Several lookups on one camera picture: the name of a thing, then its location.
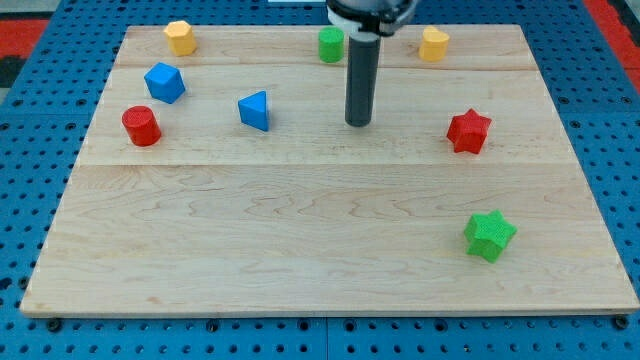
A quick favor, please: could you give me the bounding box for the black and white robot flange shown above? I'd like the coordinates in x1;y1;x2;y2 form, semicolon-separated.
326;0;419;36

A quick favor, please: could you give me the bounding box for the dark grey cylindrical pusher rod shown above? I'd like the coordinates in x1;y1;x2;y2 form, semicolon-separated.
345;33;380;127

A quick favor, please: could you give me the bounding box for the blue triangular prism block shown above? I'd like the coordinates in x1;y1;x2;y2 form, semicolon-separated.
238;91;269;132

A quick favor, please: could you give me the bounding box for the red star block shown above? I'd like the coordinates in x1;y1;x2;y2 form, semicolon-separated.
446;108;492;154

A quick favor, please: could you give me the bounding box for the green star block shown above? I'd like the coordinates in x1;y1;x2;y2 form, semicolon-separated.
463;210;518;263

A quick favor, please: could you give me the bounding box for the green cylinder block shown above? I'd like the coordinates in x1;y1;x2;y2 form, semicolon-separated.
318;26;344;63

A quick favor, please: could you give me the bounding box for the yellow heart block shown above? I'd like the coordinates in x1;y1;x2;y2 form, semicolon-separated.
418;25;450;62

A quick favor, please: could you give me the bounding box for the yellow hexagon block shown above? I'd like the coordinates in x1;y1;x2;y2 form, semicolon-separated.
163;20;197;56

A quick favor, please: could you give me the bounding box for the light wooden board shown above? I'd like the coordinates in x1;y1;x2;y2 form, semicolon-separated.
21;25;639;318

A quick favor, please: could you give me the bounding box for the blue cube block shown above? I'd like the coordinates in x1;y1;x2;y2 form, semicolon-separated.
144;62;186;104

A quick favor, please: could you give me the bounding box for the red cylinder block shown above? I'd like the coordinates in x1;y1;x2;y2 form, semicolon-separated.
121;106;162;147

